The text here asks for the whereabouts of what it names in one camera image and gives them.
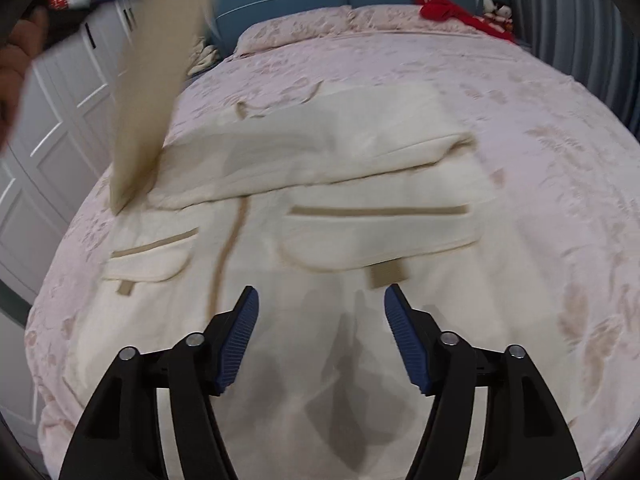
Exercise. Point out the blue-grey curtain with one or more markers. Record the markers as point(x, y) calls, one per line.
point(588, 40)

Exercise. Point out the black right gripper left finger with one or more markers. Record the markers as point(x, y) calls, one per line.
point(118, 435)

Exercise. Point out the red garment on bed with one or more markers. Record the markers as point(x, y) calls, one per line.
point(446, 10)

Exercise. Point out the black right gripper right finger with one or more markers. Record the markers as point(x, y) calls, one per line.
point(525, 434)

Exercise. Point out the pile of cream clothes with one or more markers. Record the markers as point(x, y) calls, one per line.
point(204, 56)

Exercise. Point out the cream quilted jacket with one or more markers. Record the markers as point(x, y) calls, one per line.
point(320, 202)

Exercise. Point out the person's left hand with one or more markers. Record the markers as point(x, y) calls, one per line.
point(15, 65)

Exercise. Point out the plush toy by curtain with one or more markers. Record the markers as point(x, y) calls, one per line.
point(499, 13)

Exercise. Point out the pink butterfly bedspread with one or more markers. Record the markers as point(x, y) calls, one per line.
point(567, 166)

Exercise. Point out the white panelled wardrobe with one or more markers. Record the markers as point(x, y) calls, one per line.
point(60, 146)

